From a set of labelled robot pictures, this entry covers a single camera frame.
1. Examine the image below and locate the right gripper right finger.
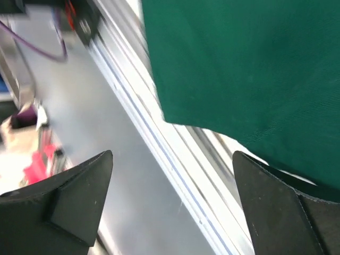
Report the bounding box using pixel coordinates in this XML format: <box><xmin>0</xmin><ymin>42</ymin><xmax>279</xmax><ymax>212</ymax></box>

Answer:
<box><xmin>232</xmin><ymin>151</ymin><xmax>339</xmax><ymax>255</ymax></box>

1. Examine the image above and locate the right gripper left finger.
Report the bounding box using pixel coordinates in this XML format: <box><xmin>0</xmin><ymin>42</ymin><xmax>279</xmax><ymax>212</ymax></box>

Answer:
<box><xmin>1</xmin><ymin>150</ymin><xmax>113</xmax><ymax>255</ymax></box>

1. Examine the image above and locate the green surgical drape cloth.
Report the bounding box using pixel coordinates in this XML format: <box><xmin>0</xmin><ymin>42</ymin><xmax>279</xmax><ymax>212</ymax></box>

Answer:
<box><xmin>141</xmin><ymin>1</ymin><xmax>339</xmax><ymax>201</ymax></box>

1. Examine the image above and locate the aluminium rail frame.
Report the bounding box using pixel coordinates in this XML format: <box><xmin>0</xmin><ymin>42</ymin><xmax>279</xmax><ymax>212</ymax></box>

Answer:
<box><xmin>90</xmin><ymin>1</ymin><xmax>254</xmax><ymax>254</ymax></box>

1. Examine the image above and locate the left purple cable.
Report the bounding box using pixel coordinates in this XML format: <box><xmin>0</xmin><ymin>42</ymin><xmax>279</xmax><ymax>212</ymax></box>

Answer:
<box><xmin>0</xmin><ymin>7</ymin><xmax>69</xmax><ymax>63</ymax></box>

